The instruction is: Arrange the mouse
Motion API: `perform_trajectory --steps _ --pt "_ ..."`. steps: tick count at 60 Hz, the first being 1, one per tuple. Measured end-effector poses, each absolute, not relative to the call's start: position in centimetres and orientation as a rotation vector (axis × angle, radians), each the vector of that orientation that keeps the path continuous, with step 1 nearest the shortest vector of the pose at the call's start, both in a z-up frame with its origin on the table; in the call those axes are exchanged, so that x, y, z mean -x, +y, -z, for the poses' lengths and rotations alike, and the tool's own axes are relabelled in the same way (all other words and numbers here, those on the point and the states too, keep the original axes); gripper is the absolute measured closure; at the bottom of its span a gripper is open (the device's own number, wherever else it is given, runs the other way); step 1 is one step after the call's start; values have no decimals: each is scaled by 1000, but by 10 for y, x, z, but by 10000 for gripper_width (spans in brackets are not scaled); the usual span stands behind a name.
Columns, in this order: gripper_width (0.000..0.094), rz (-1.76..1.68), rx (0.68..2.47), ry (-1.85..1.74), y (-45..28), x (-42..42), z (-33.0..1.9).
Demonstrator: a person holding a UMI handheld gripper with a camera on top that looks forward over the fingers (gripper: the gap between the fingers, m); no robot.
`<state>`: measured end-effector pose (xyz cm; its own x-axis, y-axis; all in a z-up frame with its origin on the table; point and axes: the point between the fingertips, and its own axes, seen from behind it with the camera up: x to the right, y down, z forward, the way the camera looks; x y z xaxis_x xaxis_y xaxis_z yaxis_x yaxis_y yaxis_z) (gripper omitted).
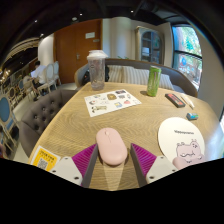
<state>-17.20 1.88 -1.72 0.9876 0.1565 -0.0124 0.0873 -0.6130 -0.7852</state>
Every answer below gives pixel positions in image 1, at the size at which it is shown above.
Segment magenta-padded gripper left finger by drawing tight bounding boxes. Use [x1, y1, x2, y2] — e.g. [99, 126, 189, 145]
[49, 143, 100, 189]

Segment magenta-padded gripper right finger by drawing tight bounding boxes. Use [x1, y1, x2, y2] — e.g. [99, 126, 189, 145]
[129, 142, 179, 188]

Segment pink computer mouse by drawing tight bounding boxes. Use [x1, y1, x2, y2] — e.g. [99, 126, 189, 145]
[95, 127, 129, 167]

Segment round white cartoon mouse pad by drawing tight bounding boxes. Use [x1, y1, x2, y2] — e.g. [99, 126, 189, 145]
[157, 116, 207, 169]

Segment yellow code card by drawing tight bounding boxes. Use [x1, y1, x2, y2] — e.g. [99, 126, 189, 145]
[29, 145, 62, 173]

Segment grey tufted armchair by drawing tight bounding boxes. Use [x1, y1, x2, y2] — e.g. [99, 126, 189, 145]
[18, 89, 79, 158]

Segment small teal eraser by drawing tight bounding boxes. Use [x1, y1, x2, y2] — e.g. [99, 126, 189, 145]
[185, 112, 200, 121]

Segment black and red flat box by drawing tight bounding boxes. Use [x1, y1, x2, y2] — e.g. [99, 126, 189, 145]
[164, 92, 186, 109]

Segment white tube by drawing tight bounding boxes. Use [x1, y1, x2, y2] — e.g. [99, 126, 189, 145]
[179, 93, 195, 110]

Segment white sticker sheet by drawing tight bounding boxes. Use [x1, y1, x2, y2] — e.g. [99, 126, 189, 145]
[83, 88, 143, 118]

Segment group of blue-backed chairs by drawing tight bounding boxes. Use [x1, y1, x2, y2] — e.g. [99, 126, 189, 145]
[0, 76, 28, 158]

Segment green drink can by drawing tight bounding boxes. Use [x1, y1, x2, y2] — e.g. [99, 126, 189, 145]
[146, 65, 163, 98]

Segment striped cushion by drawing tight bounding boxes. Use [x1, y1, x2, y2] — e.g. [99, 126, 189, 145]
[106, 64, 125, 84]
[159, 73, 175, 91]
[121, 65, 151, 86]

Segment grey curved sofa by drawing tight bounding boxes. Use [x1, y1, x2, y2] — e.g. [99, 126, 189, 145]
[73, 58, 199, 98]

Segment group of white chairs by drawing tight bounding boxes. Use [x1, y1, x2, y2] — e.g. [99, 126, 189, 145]
[33, 60, 62, 96]

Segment person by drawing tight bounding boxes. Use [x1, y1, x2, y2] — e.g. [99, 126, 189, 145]
[29, 60, 48, 98]

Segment clear shaker bottle white lid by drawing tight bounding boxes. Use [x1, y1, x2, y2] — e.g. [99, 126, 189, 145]
[86, 49, 109, 92]

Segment large dark-framed window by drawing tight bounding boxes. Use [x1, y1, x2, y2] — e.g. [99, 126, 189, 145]
[171, 24, 203, 91]

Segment grey glass-door cabinet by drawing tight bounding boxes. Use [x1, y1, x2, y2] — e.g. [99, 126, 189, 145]
[134, 25, 165, 65]

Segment brown wooden door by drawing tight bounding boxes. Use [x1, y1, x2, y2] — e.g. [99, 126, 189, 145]
[54, 19, 103, 85]

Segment ceiling spot lights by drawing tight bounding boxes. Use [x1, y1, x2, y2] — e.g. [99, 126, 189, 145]
[33, 9, 136, 38]

